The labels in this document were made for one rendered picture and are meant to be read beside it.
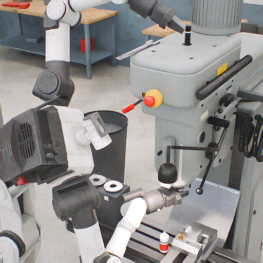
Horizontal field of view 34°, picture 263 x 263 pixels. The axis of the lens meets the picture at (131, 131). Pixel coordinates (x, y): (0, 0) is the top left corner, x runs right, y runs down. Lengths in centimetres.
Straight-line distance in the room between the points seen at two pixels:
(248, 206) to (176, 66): 111
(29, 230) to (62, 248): 150
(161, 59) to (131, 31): 548
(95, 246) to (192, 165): 48
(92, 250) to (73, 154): 35
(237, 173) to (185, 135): 60
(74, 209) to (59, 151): 21
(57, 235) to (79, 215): 206
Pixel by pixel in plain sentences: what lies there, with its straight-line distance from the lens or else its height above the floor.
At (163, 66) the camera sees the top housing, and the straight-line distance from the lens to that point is 143.
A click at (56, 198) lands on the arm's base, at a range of 154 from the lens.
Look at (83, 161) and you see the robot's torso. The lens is 159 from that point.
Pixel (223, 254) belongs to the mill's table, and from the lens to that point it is 210.
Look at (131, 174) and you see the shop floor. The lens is 427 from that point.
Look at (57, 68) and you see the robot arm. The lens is 166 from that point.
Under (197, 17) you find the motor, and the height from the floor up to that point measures 195.
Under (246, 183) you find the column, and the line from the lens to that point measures 223.
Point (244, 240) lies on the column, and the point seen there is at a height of 75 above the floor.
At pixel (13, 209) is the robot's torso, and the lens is 188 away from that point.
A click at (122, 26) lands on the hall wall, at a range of 700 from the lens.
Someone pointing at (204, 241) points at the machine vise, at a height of 100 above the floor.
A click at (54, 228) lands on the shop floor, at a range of 369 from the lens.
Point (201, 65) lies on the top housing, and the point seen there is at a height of 188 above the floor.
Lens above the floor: 234
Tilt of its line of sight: 28 degrees down
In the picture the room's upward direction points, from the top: straight up
